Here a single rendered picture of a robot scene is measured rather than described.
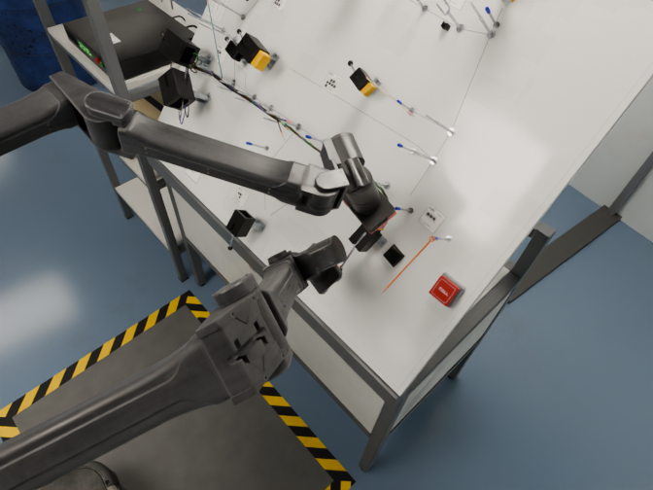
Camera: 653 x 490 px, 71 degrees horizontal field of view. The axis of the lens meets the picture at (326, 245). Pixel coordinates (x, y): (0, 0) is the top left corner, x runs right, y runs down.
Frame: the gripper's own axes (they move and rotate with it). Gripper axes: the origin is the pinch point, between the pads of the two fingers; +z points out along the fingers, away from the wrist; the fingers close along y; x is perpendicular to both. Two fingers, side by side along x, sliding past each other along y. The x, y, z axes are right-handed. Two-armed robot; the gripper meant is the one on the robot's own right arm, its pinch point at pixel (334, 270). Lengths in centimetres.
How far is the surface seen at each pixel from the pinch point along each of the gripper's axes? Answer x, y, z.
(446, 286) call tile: -17.8, -19.9, 0.9
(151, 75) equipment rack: 11, 97, 6
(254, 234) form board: 15.9, 28.1, 9.5
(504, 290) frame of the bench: -23, -25, 49
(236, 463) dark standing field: 96, -12, 52
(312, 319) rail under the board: 16.5, -2.4, 9.9
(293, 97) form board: -19.6, 45.7, 4.1
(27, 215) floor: 137, 162, 51
